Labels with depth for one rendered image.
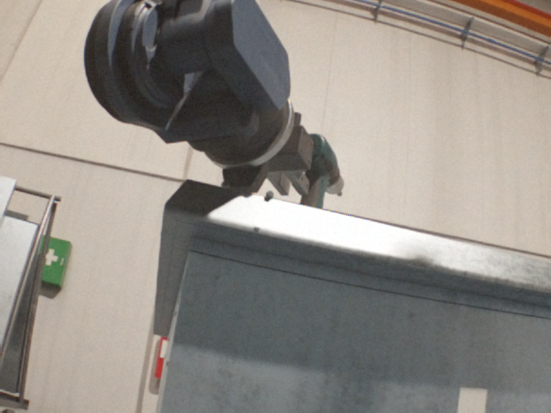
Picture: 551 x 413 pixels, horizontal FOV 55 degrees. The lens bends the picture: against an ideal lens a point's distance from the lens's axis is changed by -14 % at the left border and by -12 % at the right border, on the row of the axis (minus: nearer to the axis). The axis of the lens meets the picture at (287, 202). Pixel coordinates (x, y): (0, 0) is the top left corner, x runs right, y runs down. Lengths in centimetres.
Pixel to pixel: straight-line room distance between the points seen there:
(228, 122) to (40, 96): 611
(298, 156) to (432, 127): 623
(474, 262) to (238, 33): 47
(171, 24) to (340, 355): 48
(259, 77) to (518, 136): 707
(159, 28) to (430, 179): 611
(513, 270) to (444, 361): 17
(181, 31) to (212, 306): 35
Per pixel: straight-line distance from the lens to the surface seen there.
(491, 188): 705
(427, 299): 88
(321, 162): 106
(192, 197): 76
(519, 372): 95
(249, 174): 81
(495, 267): 88
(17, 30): 732
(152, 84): 68
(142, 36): 68
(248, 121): 70
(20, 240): 366
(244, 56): 64
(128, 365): 558
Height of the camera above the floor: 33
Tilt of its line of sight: 24 degrees up
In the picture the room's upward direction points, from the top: 9 degrees clockwise
